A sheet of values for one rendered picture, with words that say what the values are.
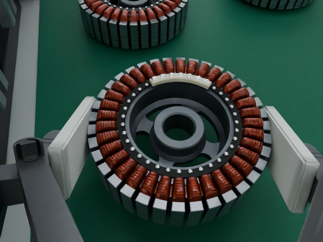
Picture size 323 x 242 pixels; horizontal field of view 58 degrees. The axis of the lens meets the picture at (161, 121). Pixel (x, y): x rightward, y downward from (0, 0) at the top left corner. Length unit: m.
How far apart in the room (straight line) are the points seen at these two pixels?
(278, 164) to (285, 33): 0.20
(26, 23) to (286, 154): 0.29
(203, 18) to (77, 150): 0.23
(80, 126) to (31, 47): 0.18
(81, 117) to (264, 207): 0.14
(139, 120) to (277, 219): 0.12
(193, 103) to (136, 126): 0.04
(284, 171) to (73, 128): 0.11
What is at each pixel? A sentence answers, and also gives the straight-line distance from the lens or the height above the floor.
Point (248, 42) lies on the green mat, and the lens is 0.32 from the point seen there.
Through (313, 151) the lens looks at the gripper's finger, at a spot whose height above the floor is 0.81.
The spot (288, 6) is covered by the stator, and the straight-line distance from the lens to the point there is 0.37.
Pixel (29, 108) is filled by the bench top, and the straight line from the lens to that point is 0.27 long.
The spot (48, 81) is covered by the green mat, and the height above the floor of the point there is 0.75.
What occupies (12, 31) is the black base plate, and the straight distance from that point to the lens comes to 0.33.
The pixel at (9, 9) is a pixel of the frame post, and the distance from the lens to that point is 0.32.
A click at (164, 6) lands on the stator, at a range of 0.29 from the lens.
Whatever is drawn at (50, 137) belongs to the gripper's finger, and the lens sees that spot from 0.17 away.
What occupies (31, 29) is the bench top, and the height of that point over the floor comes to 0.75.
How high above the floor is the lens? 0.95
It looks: 56 degrees down
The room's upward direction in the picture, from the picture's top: 2 degrees clockwise
